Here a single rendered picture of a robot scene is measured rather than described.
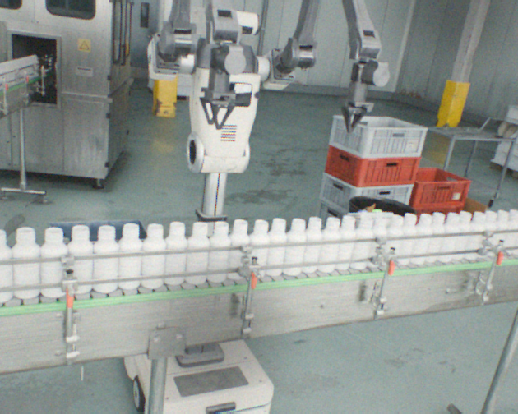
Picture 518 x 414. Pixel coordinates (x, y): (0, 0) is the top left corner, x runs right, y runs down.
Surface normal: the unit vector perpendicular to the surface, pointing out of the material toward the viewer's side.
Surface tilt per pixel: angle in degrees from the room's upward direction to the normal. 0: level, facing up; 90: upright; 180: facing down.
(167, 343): 90
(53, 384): 0
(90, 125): 90
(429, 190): 90
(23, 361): 90
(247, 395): 31
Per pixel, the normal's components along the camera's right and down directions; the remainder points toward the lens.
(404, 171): 0.51, 0.37
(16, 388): 0.13, -0.93
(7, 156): 0.11, 0.37
